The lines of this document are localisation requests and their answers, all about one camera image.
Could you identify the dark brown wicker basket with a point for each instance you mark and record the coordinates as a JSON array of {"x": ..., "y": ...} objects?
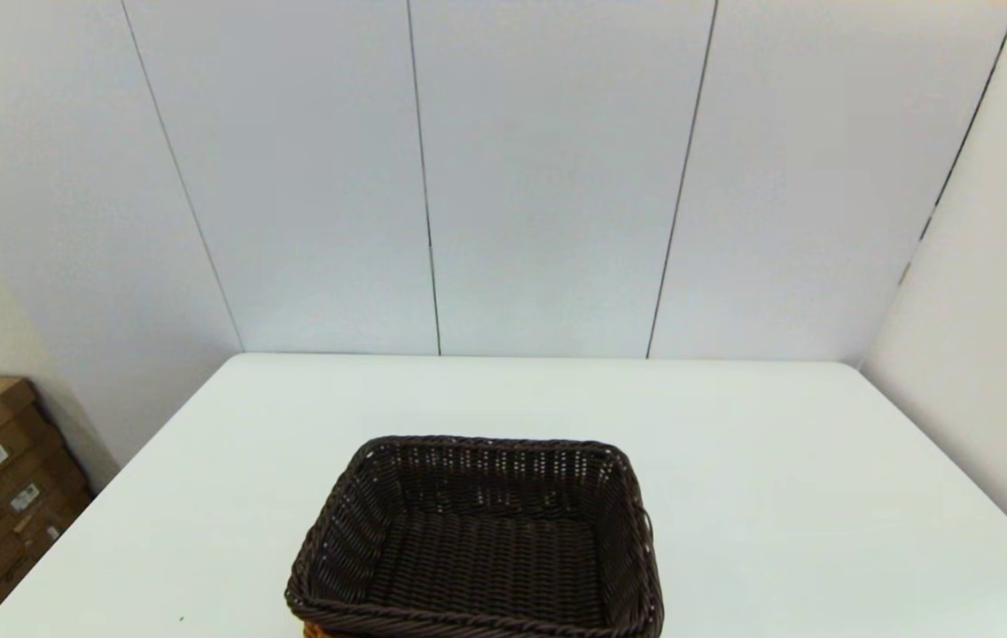
[{"x": 477, "y": 549}]

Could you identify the orange wicker basket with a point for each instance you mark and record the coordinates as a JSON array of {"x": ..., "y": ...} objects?
[{"x": 317, "y": 631}]

